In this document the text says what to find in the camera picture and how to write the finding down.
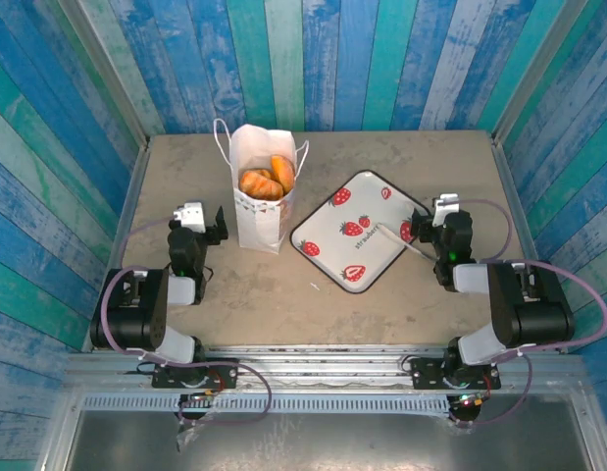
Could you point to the aluminium corner post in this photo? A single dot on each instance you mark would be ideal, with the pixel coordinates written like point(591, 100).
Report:
point(535, 73)
point(113, 83)

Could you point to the aluminium mounting rail frame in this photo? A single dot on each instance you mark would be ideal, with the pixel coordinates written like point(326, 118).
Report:
point(322, 365)

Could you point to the white and grey utensil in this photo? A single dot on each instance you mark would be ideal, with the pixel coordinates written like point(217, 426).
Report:
point(396, 236)

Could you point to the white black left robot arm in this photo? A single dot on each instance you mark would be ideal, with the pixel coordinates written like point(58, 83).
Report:
point(131, 314)

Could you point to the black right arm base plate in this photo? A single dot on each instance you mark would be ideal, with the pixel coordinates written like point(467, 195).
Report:
point(425, 375)

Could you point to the aluminium table side rail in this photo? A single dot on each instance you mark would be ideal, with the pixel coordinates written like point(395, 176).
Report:
point(130, 196)
point(512, 186)

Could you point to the white paper bag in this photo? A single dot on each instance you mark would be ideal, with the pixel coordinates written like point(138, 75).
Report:
point(259, 225)

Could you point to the steel sheet panel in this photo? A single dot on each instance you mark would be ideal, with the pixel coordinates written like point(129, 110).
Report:
point(332, 441)

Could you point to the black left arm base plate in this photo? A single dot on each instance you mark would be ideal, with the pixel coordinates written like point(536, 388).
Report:
point(162, 380)

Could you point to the white strawberry print tray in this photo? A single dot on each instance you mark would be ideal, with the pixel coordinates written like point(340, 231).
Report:
point(332, 255)

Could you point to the clear plastic wrap scrap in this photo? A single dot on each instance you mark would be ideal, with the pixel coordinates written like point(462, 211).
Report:
point(185, 434)

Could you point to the black round mount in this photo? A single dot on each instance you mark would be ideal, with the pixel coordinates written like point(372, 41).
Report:
point(190, 417)
point(465, 416)

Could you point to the pale braided fake bread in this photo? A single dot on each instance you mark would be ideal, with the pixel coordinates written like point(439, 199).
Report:
point(261, 189)

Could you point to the small LED circuit board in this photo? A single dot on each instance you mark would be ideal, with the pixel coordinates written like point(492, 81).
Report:
point(470, 401)
point(200, 395)

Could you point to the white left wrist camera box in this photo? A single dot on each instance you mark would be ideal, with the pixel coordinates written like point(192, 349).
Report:
point(191, 215)

